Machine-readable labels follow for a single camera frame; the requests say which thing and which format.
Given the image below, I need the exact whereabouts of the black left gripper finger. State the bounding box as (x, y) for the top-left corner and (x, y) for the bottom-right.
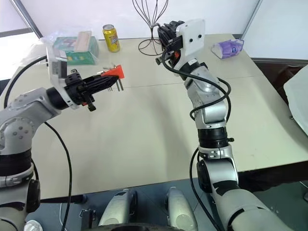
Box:
(83, 74), (117, 85)
(84, 81), (115, 95)

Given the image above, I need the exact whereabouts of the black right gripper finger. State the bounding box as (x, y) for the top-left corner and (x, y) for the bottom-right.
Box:
(157, 25), (165, 49)
(163, 23), (170, 48)

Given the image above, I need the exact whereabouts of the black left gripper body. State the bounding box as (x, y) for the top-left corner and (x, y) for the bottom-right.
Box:
(64, 68), (97, 112)

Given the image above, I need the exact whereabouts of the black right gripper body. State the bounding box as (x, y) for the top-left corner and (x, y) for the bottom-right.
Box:
(154, 20), (186, 71)

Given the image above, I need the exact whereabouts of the red hex key holder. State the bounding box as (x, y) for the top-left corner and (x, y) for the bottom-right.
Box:
(100, 64), (126, 79)

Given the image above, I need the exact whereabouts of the green tissue box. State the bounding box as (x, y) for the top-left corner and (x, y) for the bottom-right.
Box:
(52, 35), (100, 66)

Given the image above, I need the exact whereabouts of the pink wooden box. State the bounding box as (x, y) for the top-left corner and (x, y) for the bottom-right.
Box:
(74, 30), (92, 52)

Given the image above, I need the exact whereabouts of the yellow drink can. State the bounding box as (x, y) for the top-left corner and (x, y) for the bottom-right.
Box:
(102, 24), (121, 53)

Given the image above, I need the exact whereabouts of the clear plastic bag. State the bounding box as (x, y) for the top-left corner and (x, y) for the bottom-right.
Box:
(39, 29), (73, 64)

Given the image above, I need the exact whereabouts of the purple tissue pack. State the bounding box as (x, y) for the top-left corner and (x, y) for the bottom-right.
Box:
(211, 38), (245, 60)

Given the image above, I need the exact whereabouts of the silver robot leg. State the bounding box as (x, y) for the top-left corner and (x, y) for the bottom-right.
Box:
(164, 186), (199, 231)
(97, 188), (138, 227)

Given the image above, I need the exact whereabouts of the white plastic cover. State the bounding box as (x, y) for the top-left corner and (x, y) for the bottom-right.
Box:
(282, 64), (308, 136)

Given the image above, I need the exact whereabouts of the black metal clip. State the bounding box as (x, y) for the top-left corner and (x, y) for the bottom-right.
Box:
(79, 208), (97, 231)

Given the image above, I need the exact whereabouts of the dark rounded robot waist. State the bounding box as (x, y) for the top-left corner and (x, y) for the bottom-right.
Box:
(83, 222), (185, 231)

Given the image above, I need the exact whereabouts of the black wire stand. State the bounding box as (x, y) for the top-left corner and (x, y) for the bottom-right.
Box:
(131, 0), (169, 56)

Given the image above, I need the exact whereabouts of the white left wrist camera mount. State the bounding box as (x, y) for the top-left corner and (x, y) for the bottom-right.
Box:
(46, 45), (80, 111)

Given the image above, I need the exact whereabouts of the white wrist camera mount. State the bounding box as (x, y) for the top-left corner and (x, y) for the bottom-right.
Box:
(46, 45), (80, 111)
(173, 18), (205, 71)

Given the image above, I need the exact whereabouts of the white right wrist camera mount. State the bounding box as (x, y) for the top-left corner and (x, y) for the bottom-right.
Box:
(173, 18), (205, 71)

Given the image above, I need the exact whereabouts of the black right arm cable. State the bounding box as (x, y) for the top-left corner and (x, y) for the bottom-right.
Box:
(161, 47), (232, 231)

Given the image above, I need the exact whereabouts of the dark window frame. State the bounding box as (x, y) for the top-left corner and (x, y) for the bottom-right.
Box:
(0, 0), (43, 39)

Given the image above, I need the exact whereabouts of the grey partition frame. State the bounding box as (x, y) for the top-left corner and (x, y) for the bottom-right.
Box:
(239, 0), (264, 40)

